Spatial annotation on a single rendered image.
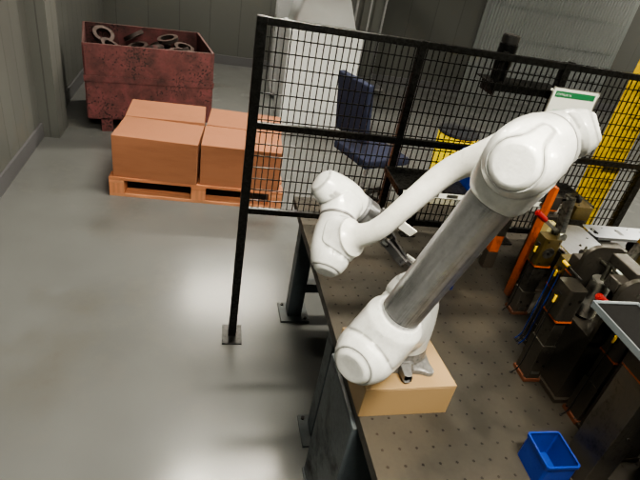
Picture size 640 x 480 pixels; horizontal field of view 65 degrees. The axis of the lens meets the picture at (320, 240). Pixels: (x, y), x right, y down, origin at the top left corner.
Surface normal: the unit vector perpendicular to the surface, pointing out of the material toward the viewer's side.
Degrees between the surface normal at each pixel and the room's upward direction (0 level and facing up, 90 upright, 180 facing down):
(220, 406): 0
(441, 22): 90
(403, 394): 90
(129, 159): 90
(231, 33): 90
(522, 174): 80
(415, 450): 0
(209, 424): 0
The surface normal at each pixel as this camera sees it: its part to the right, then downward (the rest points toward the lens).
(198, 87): 0.34, 0.55
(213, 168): 0.11, 0.54
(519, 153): -0.52, 0.25
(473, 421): 0.16, -0.84
